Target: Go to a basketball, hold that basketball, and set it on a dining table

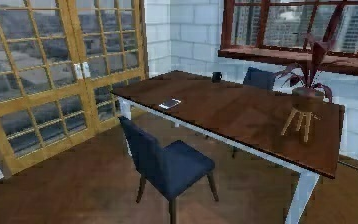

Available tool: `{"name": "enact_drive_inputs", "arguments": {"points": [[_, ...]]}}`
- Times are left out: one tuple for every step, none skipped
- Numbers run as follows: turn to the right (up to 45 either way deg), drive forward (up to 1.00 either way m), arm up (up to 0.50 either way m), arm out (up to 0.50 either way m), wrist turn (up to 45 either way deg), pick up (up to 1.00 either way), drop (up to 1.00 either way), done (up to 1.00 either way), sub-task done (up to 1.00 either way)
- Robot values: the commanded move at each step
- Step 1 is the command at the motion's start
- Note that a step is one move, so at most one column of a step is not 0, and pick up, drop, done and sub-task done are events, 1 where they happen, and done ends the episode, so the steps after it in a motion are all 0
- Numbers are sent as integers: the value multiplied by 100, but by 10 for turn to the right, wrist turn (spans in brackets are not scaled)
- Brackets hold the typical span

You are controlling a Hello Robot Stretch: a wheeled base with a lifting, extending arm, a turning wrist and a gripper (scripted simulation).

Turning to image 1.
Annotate white smartphone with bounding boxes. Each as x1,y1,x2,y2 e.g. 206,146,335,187
158,97,183,111

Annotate yellow framed glass door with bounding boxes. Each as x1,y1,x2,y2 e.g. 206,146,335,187
0,0,100,179
65,0,150,134

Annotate brown dining table white legs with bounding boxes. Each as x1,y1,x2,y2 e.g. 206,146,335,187
110,70,346,224

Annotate dark blue chair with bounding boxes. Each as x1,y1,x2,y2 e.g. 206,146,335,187
118,115,220,224
242,66,277,92

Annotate white door handle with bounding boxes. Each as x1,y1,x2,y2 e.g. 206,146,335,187
73,62,84,81
81,61,92,79

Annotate red-brown framed window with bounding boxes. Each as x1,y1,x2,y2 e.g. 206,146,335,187
217,0,358,78

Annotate red plant in wooden pot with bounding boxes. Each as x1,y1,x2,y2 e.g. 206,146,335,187
275,33,342,144

